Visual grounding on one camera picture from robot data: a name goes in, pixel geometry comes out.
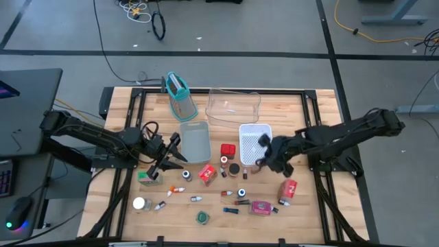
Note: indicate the pink cereal box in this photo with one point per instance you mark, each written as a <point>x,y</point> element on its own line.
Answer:
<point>260,208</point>

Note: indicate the white-lid spice jar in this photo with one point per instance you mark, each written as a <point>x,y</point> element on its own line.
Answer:
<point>139,203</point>

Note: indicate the black aluminium table frame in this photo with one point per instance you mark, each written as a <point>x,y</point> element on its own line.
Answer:
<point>291,92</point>

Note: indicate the grey power strip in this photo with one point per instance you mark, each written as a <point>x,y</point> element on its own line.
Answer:
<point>418,109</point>

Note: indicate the green-label oregano glass jar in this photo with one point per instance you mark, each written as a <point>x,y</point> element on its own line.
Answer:
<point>202,217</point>

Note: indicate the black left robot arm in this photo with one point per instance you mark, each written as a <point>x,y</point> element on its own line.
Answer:
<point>96,135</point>

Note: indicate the blue gel tube blue cap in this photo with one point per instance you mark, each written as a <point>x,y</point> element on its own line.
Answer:
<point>230,210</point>

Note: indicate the blue food colouring bottle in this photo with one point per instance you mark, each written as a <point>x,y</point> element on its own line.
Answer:
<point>241,193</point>

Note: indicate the lit computer screen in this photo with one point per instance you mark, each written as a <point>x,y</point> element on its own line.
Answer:
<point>7,92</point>

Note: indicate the dark dropper bottle white cap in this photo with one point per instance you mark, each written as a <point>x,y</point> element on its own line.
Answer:
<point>274,209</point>
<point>196,198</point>
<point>160,205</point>
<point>245,174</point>

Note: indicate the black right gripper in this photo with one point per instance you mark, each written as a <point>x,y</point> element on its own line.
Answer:
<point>283,152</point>

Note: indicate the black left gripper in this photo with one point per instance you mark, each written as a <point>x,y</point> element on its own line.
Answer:
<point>156,144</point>

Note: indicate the backlit computer keyboard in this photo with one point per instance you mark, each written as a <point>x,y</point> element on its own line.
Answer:
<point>5,178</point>

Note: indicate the grey plastic bin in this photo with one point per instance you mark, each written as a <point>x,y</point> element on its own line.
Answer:
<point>195,144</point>

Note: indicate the clear plastic bin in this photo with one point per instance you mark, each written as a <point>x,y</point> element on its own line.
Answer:
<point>233,109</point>

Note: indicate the dark grey keyboard desk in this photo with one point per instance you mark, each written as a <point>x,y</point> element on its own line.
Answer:
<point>34,185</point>

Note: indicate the grey desk leg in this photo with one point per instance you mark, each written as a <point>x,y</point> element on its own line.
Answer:
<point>394,20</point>

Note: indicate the black food colouring bottle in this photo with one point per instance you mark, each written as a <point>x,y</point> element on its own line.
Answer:
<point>186,175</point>

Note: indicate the orange spice jar black lid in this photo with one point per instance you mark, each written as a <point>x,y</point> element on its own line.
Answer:
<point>234,168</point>

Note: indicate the black computer mouse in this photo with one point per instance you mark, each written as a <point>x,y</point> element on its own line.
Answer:
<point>19,212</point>

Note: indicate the red food colouring bottle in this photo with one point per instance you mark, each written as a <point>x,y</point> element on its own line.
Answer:
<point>224,161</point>

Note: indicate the purple dropper bottle white cap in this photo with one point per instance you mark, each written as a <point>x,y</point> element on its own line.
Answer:
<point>223,173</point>

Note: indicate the white perforated plastic basket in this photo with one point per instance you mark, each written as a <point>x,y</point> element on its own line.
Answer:
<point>248,147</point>

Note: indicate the red paprika tin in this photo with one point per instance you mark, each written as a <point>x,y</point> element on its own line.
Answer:
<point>228,150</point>

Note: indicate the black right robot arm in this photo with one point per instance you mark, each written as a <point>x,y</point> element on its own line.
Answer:
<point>343,135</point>

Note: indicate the green Apple Jacks box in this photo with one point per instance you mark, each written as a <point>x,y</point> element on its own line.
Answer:
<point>145,180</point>

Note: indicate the dark gel tube red cap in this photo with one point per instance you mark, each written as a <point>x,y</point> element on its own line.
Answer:
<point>242,202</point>

